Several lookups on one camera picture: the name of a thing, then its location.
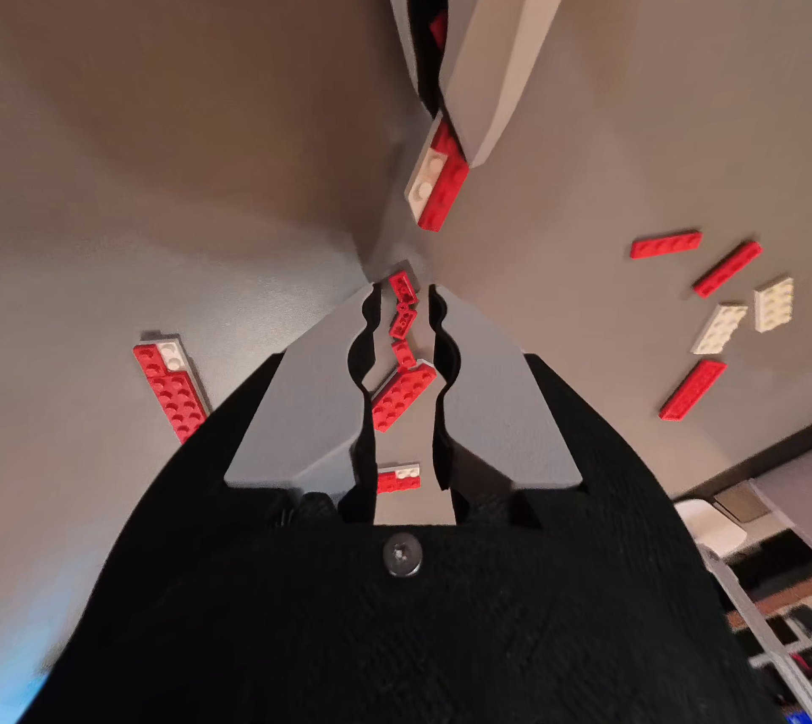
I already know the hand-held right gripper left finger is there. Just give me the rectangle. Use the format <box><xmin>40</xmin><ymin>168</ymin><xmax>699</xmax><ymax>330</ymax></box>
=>
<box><xmin>223</xmin><ymin>283</ymin><xmax>383</xmax><ymax>525</ymax></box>

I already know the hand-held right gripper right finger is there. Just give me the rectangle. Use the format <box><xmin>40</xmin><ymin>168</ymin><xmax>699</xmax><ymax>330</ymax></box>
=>
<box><xmin>428</xmin><ymin>284</ymin><xmax>584</xmax><ymax>525</ymax></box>

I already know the red and white lego assembly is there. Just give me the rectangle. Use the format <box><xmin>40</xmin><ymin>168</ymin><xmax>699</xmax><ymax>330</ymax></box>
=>
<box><xmin>405</xmin><ymin>110</ymin><xmax>472</xmax><ymax>233</ymax></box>

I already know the small red white lego assembly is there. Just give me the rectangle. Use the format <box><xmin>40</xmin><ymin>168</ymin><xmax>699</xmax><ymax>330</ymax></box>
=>
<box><xmin>377</xmin><ymin>464</ymin><xmax>422</xmax><ymax>495</ymax></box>

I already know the large red white lego assembly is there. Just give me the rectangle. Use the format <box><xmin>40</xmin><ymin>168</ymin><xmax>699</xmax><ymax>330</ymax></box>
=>
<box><xmin>132</xmin><ymin>333</ymin><xmax>211</xmax><ymax>444</ymax></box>

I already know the long red lego plate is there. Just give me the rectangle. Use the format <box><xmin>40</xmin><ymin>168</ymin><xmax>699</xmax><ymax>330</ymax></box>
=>
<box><xmin>658</xmin><ymin>359</ymin><xmax>728</xmax><ymax>422</ymax></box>

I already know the white lego plate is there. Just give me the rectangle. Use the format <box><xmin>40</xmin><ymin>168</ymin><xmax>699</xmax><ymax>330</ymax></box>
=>
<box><xmin>690</xmin><ymin>303</ymin><xmax>749</xmax><ymax>355</ymax></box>
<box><xmin>753</xmin><ymin>276</ymin><xmax>795</xmax><ymax>334</ymax></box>

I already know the short red lego plate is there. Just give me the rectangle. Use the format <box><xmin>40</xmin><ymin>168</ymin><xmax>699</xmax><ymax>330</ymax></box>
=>
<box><xmin>630</xmin><ymin>231</ymin><xmax>704</xmax><ymax>260</ymax></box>

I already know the narrow red lego plate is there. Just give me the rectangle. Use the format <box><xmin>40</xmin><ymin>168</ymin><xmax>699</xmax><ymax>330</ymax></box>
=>
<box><xmin>691</xmin><ymin>240</ymin><xmax>764</xmax><ymax>300</ymax></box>

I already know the white rounded panel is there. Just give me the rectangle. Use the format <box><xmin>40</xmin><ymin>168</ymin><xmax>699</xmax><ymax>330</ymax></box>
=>
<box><xmin>674</xmin><ymin>498</ymin><xmax>749</xmax><ymax>558</ymax></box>

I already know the white metal frame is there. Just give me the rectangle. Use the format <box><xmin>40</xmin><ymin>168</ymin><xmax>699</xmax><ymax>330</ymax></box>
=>
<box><xmin>698</xmin><ymin>479</ymin><xmax>812</xmax><ymax>715</ymax></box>

